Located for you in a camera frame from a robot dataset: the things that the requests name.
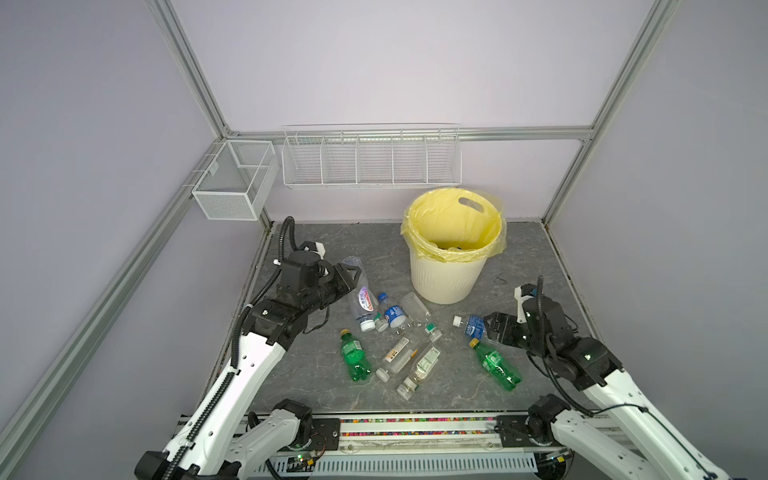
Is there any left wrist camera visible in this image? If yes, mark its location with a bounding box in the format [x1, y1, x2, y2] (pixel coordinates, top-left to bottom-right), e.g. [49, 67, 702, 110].
[299, 241, 326, 259]

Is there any blue label bottle white cap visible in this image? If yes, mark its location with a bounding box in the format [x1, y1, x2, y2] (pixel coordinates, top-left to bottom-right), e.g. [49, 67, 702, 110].
[452, 315, 485, 340]

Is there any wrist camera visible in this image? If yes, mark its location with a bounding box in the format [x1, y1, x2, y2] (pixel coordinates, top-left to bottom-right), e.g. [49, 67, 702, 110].
[299, 241, 326, 259]
[514, 284, 537, 324]

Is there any yellow plastic bin liner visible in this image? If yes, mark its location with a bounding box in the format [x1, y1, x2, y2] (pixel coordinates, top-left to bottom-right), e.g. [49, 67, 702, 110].
[401, 187, 507, 264]

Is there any small white mesh basket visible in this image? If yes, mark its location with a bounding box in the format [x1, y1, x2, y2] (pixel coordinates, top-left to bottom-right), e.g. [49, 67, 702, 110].
[192, 140, 279, 221]

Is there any clear bottle blue label cap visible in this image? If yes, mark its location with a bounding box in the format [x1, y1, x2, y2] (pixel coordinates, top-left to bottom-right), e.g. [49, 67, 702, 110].
[378, 292, 407, 329]

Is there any long white wire basket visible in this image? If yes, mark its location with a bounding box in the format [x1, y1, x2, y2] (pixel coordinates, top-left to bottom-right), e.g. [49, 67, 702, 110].
[282, 123, 463, 189]

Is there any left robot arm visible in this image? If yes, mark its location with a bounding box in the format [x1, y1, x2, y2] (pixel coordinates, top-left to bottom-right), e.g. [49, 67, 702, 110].
[134, 216, 362, 479]

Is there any green bottle right yellow cap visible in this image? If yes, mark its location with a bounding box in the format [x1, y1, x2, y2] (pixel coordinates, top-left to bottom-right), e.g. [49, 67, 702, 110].
[469, 338, 522, 391]

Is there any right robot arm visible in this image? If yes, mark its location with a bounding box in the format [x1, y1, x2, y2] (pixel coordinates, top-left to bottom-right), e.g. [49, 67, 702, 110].
[483, 285, 729, 479]

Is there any clear bottle purple label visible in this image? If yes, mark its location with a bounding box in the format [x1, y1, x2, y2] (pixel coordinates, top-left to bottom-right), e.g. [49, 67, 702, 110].
[343, 256, 380, 332]

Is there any clear bottle green white label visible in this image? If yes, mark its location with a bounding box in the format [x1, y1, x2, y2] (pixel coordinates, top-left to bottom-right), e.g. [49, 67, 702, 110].
[396, 346, 442, 400]

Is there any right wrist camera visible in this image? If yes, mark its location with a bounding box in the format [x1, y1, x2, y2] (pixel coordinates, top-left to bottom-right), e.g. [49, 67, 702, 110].
[514, 284, 537, 324]

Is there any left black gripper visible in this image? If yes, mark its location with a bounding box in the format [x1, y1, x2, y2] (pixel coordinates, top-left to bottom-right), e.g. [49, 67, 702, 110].
[303, 262, 361, 314]

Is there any white plastic waste bin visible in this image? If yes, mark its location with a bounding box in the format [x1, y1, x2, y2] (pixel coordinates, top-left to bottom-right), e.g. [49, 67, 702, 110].
[408, 247, 489, 305]

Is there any green bottle yellow cap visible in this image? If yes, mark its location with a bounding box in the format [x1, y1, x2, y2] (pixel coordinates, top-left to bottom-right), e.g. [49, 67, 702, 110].
[340, 329, 371, 381]
[469, 338, 522, 391]

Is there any clear bottle red green label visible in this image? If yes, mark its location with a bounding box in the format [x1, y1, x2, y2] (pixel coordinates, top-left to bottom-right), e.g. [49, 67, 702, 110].
[374, 314, 389, 332]

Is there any green bottle left yellow cap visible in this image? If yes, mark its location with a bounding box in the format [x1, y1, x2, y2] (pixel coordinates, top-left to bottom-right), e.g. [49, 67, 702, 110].
[340, 329, 371, 381]

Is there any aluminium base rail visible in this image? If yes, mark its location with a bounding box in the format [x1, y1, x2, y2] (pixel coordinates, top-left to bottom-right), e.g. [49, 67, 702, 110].
[173, 409, 690, 480]

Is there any clear bottle yellow white label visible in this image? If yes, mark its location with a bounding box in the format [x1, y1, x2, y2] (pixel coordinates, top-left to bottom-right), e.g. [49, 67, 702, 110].
[375, 334, 421, 382]

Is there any clear bottle green neck label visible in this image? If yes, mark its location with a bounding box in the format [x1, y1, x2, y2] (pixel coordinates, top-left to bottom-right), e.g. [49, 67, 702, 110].
[400, 292, 443, 343]

